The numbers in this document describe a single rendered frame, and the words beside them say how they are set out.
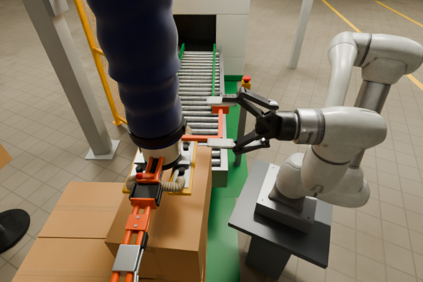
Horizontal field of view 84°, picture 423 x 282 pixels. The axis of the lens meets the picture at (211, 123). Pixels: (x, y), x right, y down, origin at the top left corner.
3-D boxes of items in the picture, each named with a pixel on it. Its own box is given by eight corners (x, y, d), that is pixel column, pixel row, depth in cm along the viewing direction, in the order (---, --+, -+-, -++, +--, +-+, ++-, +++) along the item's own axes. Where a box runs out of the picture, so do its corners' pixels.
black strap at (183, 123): (138, 110, 106) (136, 103, 103) (189, 111, 105) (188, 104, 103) (121, 146, 89) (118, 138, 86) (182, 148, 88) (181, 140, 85)
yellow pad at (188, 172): (179, 138, 124) (178, 131, 121) (197, 139, 124) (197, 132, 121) (167, 195, 98) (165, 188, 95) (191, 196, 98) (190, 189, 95)
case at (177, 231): (156, 181, 170) (146, 141, 145) (211, 186, 167) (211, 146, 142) (125, 276, 124) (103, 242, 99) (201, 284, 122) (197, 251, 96)
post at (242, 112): (234, 160, 257) (242, 79, 193) (240, 160, 257) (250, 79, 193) (234, 165, 252) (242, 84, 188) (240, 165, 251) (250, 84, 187)
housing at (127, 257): (122, 250, 72) (118, 243, 69) (144, 251, 72) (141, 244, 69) (114, 276, 67) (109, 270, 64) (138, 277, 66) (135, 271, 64)
